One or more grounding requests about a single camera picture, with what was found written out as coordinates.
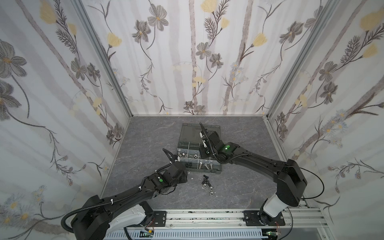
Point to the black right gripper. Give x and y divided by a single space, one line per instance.
207 142

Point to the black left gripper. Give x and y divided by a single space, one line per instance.
182 172

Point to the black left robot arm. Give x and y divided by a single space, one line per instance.
93 220

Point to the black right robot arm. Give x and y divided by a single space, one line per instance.
290 180

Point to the grey plastic organizer box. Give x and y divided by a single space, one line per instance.
192 152

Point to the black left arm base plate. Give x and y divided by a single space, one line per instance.
158 219

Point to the aluminium front rail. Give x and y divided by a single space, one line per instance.
304 218

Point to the white slotted cable duct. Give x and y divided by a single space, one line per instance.
198 234

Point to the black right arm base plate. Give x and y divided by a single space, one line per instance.
256 219

